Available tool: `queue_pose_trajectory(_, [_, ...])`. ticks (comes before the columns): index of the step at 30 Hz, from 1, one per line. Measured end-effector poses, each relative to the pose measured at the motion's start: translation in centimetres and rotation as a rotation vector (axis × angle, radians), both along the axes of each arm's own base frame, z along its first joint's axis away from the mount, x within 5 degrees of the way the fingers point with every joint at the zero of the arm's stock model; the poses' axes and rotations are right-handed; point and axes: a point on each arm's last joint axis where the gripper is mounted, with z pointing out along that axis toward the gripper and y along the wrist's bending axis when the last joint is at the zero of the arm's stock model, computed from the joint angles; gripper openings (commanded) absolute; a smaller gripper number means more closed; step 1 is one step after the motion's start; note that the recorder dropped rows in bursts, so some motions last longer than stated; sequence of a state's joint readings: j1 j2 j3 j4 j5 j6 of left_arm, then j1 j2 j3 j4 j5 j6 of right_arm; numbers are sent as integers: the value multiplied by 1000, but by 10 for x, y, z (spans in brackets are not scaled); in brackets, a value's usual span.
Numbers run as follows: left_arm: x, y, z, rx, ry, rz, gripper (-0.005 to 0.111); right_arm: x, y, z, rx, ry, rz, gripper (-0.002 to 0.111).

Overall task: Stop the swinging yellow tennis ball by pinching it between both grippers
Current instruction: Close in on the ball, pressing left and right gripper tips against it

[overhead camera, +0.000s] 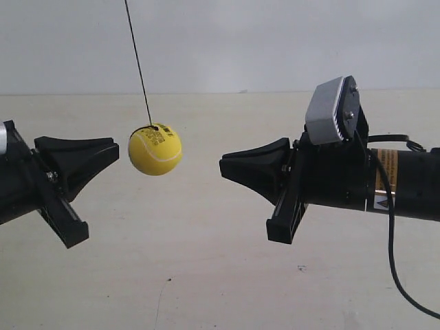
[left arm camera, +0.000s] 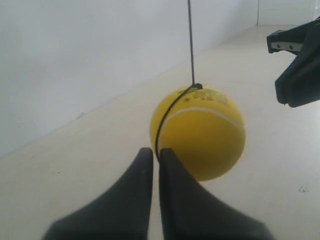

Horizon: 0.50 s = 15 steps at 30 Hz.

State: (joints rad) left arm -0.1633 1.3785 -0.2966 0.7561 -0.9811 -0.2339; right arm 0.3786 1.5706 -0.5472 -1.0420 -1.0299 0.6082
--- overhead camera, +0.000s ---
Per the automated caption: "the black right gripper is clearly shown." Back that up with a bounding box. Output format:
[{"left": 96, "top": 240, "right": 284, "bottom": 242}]
[{"left": 219, "top": 132, "right": 369, "bottom": 244}]

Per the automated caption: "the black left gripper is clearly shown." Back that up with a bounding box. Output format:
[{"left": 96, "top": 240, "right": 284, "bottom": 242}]
[{"left": 1, "top": 120, "right": 120, "bottom": 248}]

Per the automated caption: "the yellow tennis ball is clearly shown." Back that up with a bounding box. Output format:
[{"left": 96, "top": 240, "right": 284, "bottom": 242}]
[{"left": 128, "top": 123, "right": 183, "bottom": 176}]

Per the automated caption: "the black string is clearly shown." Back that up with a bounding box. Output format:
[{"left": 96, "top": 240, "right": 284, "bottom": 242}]
[{"left": 124, "top": 0, "right": 160, "bottom": 131}]

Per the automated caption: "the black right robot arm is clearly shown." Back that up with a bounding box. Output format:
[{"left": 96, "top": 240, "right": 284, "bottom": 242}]
[{"left": 219, "top": 133, "right": 439, "bottom": 244}]

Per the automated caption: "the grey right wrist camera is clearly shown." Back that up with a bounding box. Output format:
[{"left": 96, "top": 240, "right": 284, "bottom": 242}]
[{"left": 305, "top": 76, "right": 360, "bottom": 145}]

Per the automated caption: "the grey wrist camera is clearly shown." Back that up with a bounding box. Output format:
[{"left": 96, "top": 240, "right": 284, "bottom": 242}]
[
  {"left": 305, "top": 76, "right": 360, "bottom": 145},
  {"left": 0, "top": 122, "right": 8, "bottom": 155}
]

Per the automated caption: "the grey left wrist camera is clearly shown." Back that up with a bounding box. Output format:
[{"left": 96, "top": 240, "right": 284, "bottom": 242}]
[{"left": 0, "top": 122, "right": 8, "bottom": 155}]

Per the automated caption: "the black camera cable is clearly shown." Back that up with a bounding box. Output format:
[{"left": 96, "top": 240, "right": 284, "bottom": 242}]
[{"left": 353, "top": 129, "right": 440, "bottom": 320}]

